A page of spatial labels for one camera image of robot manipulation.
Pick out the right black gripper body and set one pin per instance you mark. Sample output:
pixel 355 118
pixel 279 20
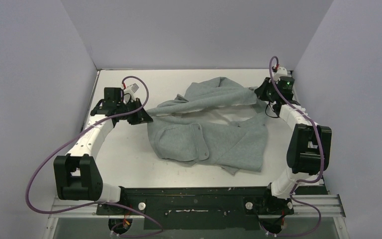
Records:
pixel 264 91

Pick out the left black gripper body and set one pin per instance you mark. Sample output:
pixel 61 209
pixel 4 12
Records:
pixel 133 105

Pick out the grey zip-up jacket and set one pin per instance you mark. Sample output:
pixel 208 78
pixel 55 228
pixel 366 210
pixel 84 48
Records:
pixel 216 122

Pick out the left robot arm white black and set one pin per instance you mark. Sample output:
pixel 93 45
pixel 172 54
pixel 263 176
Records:
pixel 76 173

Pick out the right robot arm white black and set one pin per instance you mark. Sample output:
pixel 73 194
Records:
pixel 309 149

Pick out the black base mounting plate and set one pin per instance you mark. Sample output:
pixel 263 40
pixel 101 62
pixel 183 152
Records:
pixel 247 208

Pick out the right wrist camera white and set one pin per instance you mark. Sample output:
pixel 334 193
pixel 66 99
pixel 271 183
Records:
pixel 280 72

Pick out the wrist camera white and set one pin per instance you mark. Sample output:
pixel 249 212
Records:
pixel 129 92
pixel 280 72

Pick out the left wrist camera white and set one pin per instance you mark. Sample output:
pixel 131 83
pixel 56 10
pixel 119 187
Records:
pixel 129 92

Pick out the aluminium rail frame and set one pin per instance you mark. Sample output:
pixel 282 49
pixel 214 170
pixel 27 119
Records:
pixel 321 205

